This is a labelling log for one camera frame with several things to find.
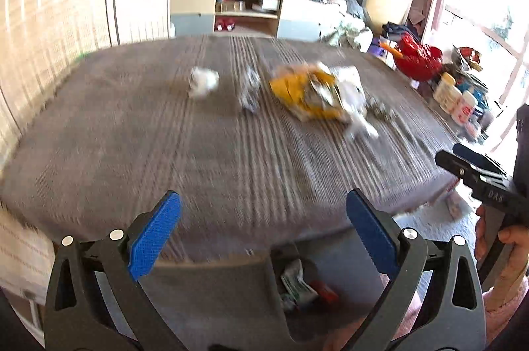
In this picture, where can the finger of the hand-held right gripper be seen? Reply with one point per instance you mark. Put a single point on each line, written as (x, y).
(471, 154)
(454, 167)

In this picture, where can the white green printed carton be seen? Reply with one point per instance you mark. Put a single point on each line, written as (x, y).
(355, 101)

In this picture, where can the red plastic toy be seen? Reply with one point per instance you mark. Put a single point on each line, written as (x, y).
(415, 57)

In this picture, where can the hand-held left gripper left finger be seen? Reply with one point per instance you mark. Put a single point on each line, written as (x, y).
(155, 235)

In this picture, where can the pile of light clothes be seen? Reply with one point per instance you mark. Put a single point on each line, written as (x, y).
(347, 24)

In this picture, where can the white star print wrapper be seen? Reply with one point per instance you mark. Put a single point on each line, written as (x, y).
(250, 88)

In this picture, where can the person's right hand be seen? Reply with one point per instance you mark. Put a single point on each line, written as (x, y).
(514, 243)

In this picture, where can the green white wrapper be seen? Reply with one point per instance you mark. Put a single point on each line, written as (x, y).
(295, 285)

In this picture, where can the grey trash bin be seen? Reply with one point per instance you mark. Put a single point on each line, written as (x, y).
(248, 293)

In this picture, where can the small green crumpled wrapper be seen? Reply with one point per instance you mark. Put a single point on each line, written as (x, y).
(380, 112)

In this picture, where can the large window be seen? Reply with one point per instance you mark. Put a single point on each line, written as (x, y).
(483, 12)

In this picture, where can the grey striped blanket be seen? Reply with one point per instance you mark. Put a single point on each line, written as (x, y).
(165, 136)

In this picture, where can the dark folded clothing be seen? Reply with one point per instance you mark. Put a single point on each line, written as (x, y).
(399, 32)

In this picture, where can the shiny foil snack bag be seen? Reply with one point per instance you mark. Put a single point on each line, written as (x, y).
(467, 57)

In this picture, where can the person's right forearm pink sleeve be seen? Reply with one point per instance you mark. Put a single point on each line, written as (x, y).
(506, 309)

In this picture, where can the red wrapper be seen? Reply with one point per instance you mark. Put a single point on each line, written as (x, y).
(326, 293)

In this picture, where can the crumpled white tissue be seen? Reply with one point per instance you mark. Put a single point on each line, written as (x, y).
(202, 82)

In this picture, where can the beige television cabinet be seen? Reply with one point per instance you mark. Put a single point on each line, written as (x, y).
(248, 10)

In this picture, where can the yellow snack bag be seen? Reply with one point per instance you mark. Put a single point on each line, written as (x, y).
(303, 94)

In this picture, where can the red toy cars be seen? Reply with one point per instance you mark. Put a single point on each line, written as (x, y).
(225, 25)

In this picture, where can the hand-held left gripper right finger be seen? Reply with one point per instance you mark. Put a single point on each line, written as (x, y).
(372, 235)

